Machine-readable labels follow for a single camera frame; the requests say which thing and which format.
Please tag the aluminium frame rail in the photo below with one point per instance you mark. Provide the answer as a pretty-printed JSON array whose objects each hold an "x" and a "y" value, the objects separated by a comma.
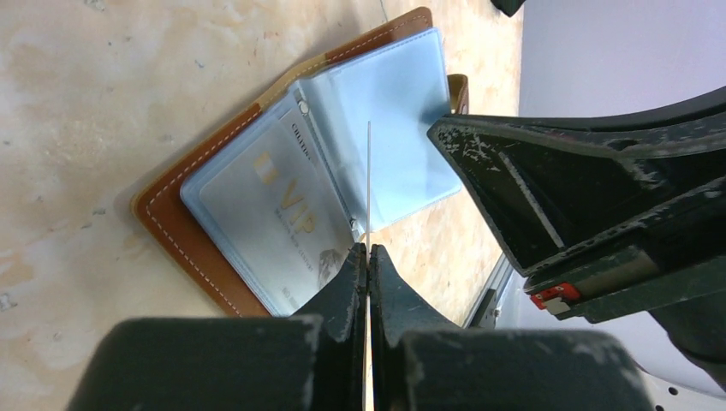
[{"x": 487, "y": 308}]

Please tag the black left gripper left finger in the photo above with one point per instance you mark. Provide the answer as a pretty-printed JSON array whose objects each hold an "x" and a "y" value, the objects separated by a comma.
[{"x": 311, "y": 360}]

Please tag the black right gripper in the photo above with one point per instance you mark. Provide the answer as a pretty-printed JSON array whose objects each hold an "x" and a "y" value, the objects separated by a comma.
[{"x": 609, "y": 216}]

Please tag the gold credit card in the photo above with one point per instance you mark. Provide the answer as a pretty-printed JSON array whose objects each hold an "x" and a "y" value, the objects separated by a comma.
[{"x": 370, "y": 403}]

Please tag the brown leather card holder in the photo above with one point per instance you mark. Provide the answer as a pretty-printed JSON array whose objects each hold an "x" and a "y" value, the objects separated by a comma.
[{"x": 394, "y": 75}]

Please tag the silver VIP card in holder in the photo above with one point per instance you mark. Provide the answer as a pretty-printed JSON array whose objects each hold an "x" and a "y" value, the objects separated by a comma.
[{"x": 268, "y": 204}]

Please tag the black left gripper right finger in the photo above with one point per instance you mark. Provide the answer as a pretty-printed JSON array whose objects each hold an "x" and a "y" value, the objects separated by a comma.
[{"x": 423, "y": 361}]

